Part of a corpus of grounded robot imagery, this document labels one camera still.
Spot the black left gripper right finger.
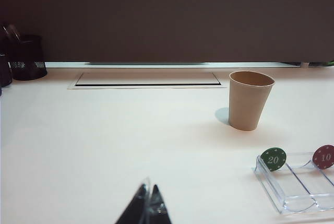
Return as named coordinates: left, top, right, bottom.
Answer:
left=150, top=184, right=172, bottom=224

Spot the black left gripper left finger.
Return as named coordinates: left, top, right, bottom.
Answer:
left=114, top=177, right=151, bottom=224

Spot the green poker chip 20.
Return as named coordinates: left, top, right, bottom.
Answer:
left=260, top=147, right=288, bottom=172

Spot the brown paper cup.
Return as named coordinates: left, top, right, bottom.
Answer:
left=229, top=70, right=276, bottom=132

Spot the clear plastic chip tray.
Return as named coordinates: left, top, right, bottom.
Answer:
left=252, top=152, right=334, bottom=215

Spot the red poker chip 10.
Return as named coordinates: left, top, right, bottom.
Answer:
left=312, top=144, right=334, bottom=169

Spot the wide brown desk partition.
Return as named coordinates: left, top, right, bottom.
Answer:
left=0, top=0, right=334, bottom=64

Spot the black mesh pen holder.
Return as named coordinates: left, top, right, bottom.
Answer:
left=7, top=34, right=48, bottom=81

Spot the white desk cable hatch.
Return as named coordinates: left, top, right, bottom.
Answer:
left=67, top=72, right=227, bottom=89

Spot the grey partition base rail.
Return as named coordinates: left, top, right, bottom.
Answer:
left=85, top=61, right=209, bottom=66

